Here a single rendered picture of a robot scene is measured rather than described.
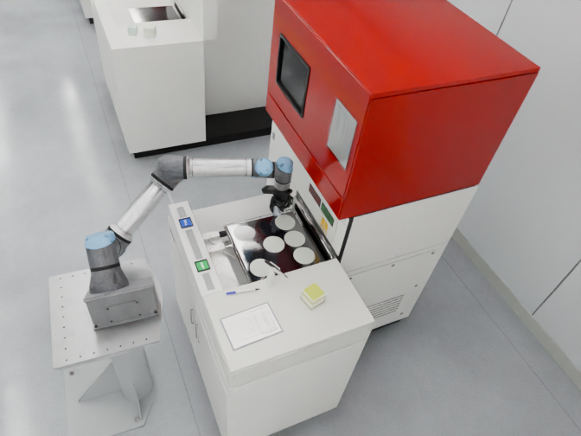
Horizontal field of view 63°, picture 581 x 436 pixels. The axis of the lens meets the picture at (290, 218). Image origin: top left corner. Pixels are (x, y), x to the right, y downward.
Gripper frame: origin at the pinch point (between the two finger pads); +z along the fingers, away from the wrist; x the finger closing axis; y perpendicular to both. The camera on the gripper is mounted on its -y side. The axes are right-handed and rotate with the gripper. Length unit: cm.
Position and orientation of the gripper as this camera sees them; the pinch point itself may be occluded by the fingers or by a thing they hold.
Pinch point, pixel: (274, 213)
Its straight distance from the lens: 237.2
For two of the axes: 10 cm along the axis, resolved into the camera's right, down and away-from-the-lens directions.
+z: -1.1, 6.8, 7.2
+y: 7.8, 5.1, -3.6
